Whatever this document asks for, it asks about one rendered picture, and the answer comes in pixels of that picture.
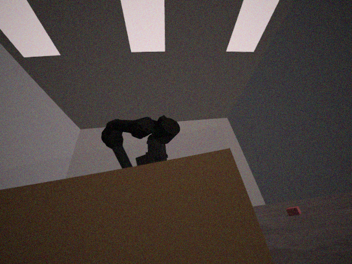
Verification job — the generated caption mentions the small red block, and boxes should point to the small red block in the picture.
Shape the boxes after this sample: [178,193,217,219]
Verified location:
[286,206,301,216]

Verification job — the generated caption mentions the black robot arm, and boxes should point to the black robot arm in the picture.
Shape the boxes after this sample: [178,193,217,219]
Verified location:
[101,115,180,148]

